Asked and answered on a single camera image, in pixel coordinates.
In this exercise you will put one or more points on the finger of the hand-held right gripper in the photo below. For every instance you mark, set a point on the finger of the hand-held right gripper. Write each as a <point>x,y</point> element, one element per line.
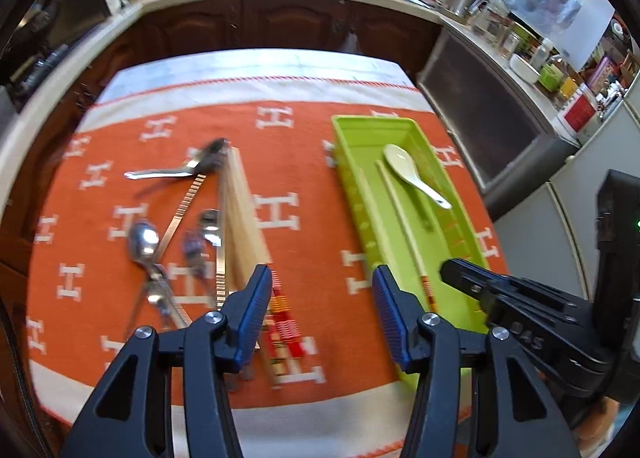
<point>540,318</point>

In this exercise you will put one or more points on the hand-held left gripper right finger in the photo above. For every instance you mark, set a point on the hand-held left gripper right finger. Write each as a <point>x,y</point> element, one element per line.
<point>390,318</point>

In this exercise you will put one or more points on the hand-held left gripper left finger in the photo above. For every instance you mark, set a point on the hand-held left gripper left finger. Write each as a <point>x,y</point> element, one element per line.
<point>255,308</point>

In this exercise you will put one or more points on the bundle of wooden chopsticks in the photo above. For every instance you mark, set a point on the bundle of wooden chopsticks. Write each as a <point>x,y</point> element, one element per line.
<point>245,228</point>

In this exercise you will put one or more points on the wooden chopstick with patterned end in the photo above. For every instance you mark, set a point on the wooden chopstick with patterned end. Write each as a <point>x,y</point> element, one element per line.
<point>401,223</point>
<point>409,223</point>

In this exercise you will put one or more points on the green plastic tray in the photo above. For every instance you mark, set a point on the green plastic tray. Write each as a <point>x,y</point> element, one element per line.
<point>360,163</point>

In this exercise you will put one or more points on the orange printed blanket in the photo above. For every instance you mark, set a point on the orange printed blanket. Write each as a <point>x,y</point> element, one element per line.
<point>310,258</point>

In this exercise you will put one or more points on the metal fork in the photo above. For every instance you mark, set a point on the metal fork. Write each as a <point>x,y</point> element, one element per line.
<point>192,244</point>

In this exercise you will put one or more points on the grey refrigerator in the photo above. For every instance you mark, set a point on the grey refrigerator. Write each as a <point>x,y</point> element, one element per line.
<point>560,218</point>

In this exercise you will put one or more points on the small metal spoon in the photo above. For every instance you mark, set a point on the small metal spoon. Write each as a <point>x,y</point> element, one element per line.
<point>210,224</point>

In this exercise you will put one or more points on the white ceramic spoon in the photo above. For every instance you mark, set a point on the white ceramic spoon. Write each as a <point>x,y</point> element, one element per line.
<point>397,158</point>

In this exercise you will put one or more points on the large metal spoon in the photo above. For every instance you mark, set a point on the large metal spoon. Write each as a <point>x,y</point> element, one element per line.
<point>165,172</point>

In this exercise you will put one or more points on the red labelled box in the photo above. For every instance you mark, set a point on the red labelled box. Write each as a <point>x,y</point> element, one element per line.
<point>577,113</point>

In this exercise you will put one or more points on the green container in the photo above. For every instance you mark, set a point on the green container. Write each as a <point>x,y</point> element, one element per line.
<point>550,78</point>

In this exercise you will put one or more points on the grey dish cabinet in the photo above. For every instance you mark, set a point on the grey dish cabinet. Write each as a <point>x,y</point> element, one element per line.
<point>480,103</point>

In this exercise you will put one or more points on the white bowl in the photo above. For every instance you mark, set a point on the white bowl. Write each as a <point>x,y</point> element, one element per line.
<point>525,69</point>

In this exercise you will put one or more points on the dark wooden base cabinets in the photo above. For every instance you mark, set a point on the dark wooden base cabinets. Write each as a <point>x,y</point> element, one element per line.
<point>280,21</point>

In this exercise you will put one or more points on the glass pitcher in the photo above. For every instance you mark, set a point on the glass pitcher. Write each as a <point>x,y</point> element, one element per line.
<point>487,21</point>

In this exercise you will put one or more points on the black cooktop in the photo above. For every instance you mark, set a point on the black cooktop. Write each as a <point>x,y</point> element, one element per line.
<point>60,23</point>

